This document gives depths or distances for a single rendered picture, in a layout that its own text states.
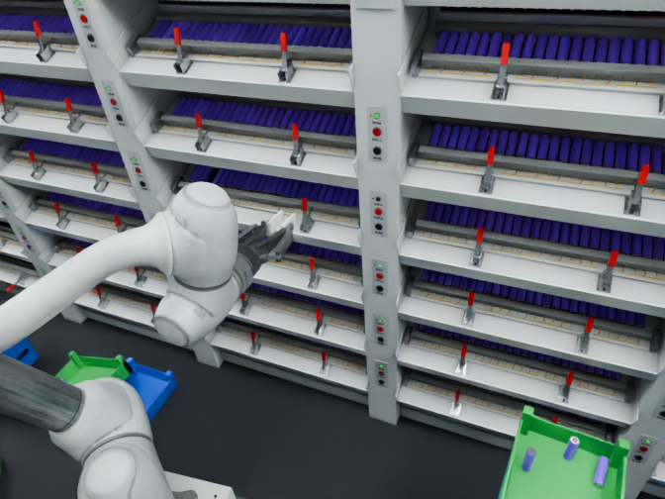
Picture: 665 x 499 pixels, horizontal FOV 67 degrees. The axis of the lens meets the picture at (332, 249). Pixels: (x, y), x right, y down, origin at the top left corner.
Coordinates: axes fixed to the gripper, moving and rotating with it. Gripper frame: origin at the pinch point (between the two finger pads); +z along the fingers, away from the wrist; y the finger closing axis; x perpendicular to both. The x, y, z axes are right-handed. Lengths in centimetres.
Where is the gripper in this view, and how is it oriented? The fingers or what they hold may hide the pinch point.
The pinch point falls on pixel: (282, 223)
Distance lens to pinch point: 117.9
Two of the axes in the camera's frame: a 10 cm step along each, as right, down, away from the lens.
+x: -0.2, -8.5, -5.2
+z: 3.9, -4.9, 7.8
